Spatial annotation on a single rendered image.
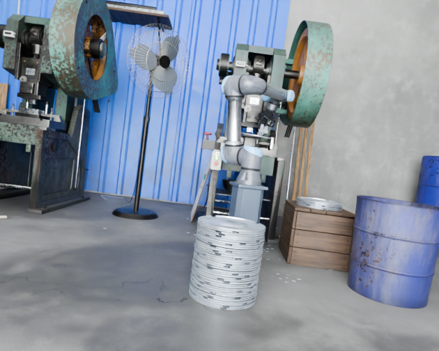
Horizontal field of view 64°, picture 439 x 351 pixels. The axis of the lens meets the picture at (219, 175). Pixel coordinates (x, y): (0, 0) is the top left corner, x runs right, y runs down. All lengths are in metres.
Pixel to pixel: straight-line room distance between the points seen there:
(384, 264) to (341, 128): 2.63
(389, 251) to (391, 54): 3.13
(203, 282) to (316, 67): 1.74
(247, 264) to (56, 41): 2.07
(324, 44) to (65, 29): 1.80
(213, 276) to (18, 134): 2.08
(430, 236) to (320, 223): 0.61
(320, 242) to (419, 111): 2.80
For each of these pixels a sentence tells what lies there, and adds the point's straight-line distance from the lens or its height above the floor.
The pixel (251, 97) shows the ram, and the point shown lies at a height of 1.09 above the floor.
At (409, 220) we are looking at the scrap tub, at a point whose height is 0.41.
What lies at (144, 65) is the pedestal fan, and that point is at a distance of 2.97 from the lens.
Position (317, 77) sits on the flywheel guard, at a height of 1.23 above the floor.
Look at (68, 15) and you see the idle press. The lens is 2.87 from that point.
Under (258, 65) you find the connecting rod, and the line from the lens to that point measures 2.92.
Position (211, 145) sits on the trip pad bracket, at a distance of 2.63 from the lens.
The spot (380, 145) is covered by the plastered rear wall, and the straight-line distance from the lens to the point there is 4.47.
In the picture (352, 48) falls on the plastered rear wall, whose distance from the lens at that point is 4.50.
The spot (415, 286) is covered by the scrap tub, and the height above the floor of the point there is 0.11.
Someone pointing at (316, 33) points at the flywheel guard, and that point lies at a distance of 2.79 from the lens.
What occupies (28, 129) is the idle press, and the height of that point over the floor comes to 0.61.
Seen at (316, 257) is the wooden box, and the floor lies 0.07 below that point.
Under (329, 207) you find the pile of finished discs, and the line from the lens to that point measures 2.27.
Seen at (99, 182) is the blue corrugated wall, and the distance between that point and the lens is 4.19.
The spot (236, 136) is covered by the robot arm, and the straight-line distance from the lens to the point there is 2.15.
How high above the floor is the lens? 0.59
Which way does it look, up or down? 3 degrees down
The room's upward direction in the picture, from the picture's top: 7 degrees clockwise
